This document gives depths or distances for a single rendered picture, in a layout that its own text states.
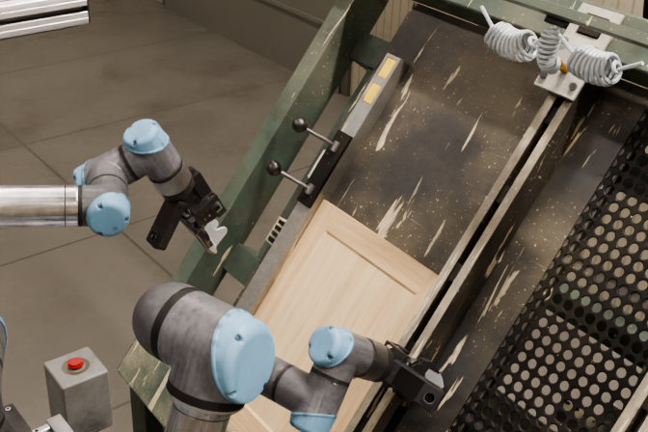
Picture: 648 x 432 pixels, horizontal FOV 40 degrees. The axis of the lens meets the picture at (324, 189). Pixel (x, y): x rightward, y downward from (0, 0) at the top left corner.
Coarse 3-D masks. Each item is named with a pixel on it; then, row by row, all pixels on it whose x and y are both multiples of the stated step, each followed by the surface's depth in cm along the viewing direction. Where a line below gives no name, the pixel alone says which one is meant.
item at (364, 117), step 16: (400, 64) 216; (384, 80) 216; (400, 80) 218; (384, 96) 217; (352, 112) 219; (368, 112) 216; (352, 128) 217; (368, 128) 218; (352, 144) 217; (352, 160) 219; (336, 176) 218; (320, 192) 217; (304, 208) 218; (288, 224) 220; (304, 224) 218; (288, 240) 218; (272, 256) 219; (288, 256) 219; (256, 272) 221; (272, 272) 218; (256, 288) 219; (240, 304) 221; (256, 304) 219
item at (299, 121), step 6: (294, 120) 213; (300, 120) 213; (294, 126) 213; (300, 126) 212; (306, 126) 213; (300, 132) 214; (312, 132) 215; (318, 138) 216; (324, 138) 216; (330, 144) 216; (336, 144) 216; (336, 150) 216
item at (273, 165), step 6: (270, 162) 214; (276, 162) 214; (270, 168) 213; (276, 168) 213; (282, 168) 215; (270, 174) 214; (276, 174) 214; (282, 174) 215; (294, 180) 216; (306, 186) 217; (312, 186) 217; (306, 192) 217
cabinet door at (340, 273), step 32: (320, 224) 216; (352, 224) 210; (320, 256) 213; (352, 256) 207; (384, 256) 201; (288, 288) 215; (320, 288) 210; (352, 288) 204; (384, 288) 198; (416, 288) 193; (288, 320) 212; (320, 320) 206; (352, 320) 201; (384, 320) 196; (288, 352) 209; (352, 384) 195; (256, 416) 208; (288, 416) 203; (352, 416) 192
